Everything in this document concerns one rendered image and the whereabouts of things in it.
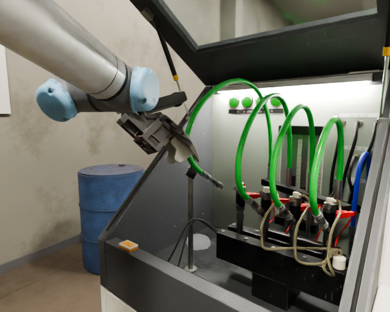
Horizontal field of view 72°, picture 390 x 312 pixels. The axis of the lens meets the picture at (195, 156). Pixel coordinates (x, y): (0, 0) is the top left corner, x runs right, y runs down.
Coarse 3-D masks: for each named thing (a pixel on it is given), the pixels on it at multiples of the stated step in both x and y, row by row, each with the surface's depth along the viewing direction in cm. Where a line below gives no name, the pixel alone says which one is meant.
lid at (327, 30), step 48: (144, 0) 84; (192, 0) 81; (240, 0) 75; (288, 0) 70; (336, 0) 66; (384, 0) 61; (192, 48) 100; (240, 48) 91; (288, 48) 84; (336, 48) 78
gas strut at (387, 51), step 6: (384, 36) 58; (384, 42) 58; (384, 48) 58; (384, 54) 59; (384, 66) 60; (384, 72) 61; (384, 78) 61; (384, 84) 62; (384, 90) 63; (384, 96) 63; (378, 120) 66; (384, 120) 66; (378, 126) 67
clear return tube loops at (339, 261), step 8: (336, 200) 63; (264, 216) 65; (296, 232) 59; (296, 240) 59; (328, 240) 54; (264, 248) 64; (272, 248) 64; (280, 248) 64; (288, 248) 64; (296, 248) 59; (304, 248) 64; (312, 248) 63; (320, 248) 62; (328, 248) 54; (336, 248) 62; (296, 256) 59; (328, 256) 54; (336, 256) 61; (304, 264) 59; (312, 264) 59; (320, 264) 59; (328, 264) 54; (336, 264) 61; (344, 264) 60; (328, 272) 56
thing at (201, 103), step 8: (232, 80) 75; (240, 80) 78; (248, 80) 80; (216, 88) 72; (256, 88) 83; (208, 96) 70; (200, 104) 69; (264, 104) 87; (192, 120) 67; (272, 144) 92; (272, 152) 93; (192, 160) 69; (200, 168) 71
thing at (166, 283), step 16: (112, 240) 82; (112, 256) 79; (128, 256) 74; (144, 256) 72; (112, 272) 80; (128, 272) 75; (144, 272) 70; (160, 272) 66; (176, 272) 65; (112, 288) 81; (128, 288) 76; (144, 288) 71; (160, 288) 67; (176, 288) 63; (192, 288) 60; (208, 288) 59; (224, 288) 59; (128, 304) 77; (144, 304) 72; (160, 304) 67; (176, 304) 63; (192, 304) 60; (208, 304) 57; (224, 304) 54; (240, 304) 54; (256, 304) 54
